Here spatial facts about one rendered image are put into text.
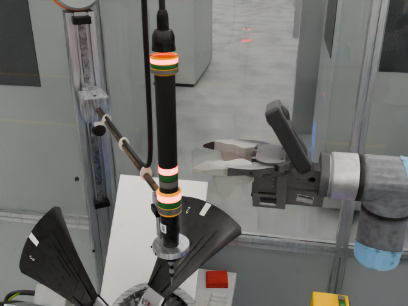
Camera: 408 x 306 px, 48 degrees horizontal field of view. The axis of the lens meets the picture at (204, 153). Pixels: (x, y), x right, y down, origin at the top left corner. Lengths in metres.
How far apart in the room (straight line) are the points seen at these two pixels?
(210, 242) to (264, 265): 0.78
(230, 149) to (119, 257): 0.64
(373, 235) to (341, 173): 0.12
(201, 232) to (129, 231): 0.34
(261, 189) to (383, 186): 0.18
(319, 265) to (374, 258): 0.97
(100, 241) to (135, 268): 0.40
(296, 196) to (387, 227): 0.15
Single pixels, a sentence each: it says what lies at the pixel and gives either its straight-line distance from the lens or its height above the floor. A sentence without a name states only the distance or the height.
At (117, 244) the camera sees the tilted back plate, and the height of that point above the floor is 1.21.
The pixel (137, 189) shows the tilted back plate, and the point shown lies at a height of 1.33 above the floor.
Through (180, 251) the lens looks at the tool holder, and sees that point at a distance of 0.85.
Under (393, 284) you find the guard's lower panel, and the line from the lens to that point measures 1.83.
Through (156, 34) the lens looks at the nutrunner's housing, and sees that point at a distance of 0.71.
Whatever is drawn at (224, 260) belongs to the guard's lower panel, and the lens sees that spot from 1.78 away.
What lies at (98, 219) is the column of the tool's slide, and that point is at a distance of 1.62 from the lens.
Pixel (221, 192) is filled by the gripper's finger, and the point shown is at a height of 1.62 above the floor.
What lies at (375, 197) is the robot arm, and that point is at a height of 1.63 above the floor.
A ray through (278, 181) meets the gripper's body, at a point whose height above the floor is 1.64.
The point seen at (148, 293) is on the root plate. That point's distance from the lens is 1.09.
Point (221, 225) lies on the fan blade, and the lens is 1.01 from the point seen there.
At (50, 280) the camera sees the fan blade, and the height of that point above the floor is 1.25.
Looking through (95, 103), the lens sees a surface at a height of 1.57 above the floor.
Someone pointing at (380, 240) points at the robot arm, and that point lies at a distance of 0.78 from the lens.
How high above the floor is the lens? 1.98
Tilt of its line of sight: 25 degrees down
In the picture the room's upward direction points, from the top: straight up
